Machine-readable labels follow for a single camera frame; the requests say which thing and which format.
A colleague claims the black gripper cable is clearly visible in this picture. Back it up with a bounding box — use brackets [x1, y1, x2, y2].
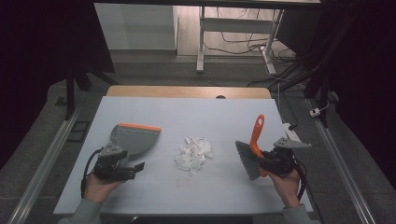
[293, 158, 309, 202]
[80, 148, 104, 200]

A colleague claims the grey dustpan orange edge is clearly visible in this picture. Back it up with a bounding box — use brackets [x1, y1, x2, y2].
[109, 122, 163, 162]

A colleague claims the white desk frame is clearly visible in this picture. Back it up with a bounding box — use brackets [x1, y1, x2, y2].
[195, 6, 285, 76]

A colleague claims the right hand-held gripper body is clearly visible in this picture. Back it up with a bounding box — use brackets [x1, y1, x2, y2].
[266, 136, 312, 178]

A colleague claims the white power strip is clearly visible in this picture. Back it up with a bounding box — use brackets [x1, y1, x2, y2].
[281, 122, 304, 143]

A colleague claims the white foam board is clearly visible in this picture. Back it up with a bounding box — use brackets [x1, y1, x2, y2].
[53, 95, 314, 217]

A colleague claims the black floor cable tangle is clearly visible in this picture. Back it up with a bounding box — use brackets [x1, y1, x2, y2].
[204, 7, 297, 64]

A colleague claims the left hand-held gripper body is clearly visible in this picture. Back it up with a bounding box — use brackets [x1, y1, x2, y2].
[93, 142, 136, 182]

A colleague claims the pile of white paper scraps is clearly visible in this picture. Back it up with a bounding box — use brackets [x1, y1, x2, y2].
[174, 134, 215, 177]

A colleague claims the black tripod stand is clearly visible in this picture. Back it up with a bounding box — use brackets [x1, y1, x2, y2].
[64, 60, 120, 121]

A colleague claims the aluminium rail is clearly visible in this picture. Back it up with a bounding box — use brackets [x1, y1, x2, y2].
[7, 105, 84, 224]
[305, 98, 377, 224]

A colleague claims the person's right hand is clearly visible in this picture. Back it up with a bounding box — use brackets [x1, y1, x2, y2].
[264, 169, 302, 209]

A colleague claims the person's left hand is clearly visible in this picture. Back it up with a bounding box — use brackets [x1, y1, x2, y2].
[83, 173, 122, 203]

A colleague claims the black floor plate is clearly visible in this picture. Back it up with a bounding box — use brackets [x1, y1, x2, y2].
[66, 120, 92, 144]

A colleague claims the grey brush orange handle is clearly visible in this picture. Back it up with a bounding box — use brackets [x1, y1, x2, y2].
[234, 114, 269, 181]

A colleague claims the black curtain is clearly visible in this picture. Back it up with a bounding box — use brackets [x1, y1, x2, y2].
[0, 0, 116, 171]
[276, 0, 396, 181]

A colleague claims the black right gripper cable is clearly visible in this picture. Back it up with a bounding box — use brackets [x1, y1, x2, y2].
[293, 158, 309, 202]

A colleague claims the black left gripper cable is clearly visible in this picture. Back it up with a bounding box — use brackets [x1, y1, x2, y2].
[80, 148, 104, 200]

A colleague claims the black stand with cables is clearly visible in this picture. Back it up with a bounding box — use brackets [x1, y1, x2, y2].
[246, 12, 359, 129]

